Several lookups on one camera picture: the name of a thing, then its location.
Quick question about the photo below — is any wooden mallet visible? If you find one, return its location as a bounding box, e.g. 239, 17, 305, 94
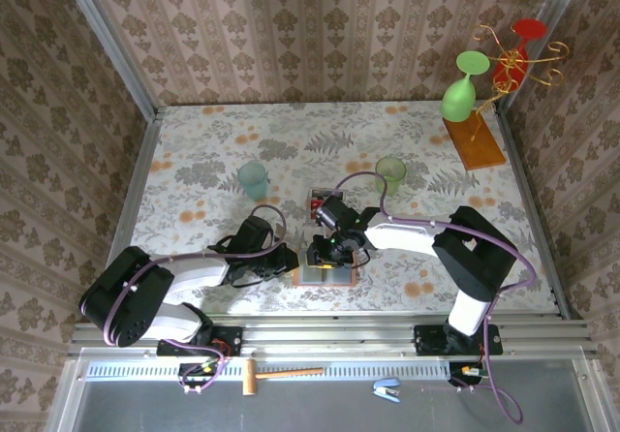
241, 357, 325, 397

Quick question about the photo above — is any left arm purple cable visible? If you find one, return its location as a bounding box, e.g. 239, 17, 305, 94
104, 203, 290, 349

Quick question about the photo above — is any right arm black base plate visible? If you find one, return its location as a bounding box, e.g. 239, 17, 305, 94
412, 324, 504, 356

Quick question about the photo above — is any aluminium table side rail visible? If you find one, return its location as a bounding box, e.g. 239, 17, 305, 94
91, 111, 164, 320
496, 109, 573, 320

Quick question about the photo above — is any teal plastic cup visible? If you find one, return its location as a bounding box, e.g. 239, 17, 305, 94
236, 160, 270, 201

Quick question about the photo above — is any blue stapler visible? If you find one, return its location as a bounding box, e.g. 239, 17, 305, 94
371, 377, 403, 404

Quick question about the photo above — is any grey metal panel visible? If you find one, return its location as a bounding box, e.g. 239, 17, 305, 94
46, 358, 600, 432

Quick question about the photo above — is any green plastic wine glass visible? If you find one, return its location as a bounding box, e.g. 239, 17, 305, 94
439, 49, 491, 124

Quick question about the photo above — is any arm wired connector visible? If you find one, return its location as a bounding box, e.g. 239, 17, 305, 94
177, 361, 229, 394
448, 361, 485, 393

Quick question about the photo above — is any clear acrylic box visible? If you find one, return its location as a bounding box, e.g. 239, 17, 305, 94
306, 187, 348, 220

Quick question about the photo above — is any green plastic cup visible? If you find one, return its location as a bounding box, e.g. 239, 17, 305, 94
375, 156, 407, 197

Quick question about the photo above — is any white slotted cable duct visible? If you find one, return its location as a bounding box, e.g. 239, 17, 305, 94
84, 358, 454, 383

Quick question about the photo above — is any right arm wired connector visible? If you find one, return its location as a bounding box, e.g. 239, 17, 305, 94
448, 361, 485, 393

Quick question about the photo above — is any gold wire rack wooden base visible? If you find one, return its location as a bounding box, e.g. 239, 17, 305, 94
443, 22, 571, 171

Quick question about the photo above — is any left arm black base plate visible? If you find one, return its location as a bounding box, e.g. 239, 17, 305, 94
157, 324, 243, 358

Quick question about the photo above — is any left arm wired connector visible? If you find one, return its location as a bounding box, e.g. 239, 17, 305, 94
177, 361, 229, 394

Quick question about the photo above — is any red plastic wine glass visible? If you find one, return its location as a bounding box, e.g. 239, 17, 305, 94
490, 18, 547, 89

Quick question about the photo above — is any aluminium rail frame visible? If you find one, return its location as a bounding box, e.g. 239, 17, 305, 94
67, 311, 600, 361

